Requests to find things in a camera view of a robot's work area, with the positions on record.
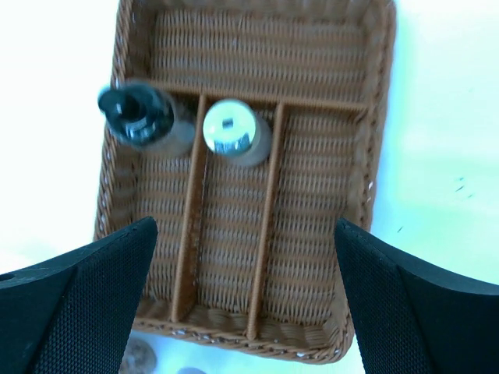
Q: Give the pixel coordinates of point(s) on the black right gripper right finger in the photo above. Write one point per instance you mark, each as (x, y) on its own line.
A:
(411, 316)

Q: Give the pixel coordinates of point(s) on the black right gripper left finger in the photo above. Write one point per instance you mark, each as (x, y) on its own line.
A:
(74, 313)

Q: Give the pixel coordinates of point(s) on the pink-capped spice bottle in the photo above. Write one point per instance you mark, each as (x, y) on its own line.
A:
(138, 358)

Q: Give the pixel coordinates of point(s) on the black-capped brown spice bottle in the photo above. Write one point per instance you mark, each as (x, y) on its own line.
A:
(146, 118)

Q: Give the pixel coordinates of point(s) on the green-capped white spice bottle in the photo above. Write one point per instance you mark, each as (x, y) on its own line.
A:
(234, 131)

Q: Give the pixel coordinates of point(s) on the brown wicker cutlery tray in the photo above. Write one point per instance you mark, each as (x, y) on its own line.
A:
(245, 257)

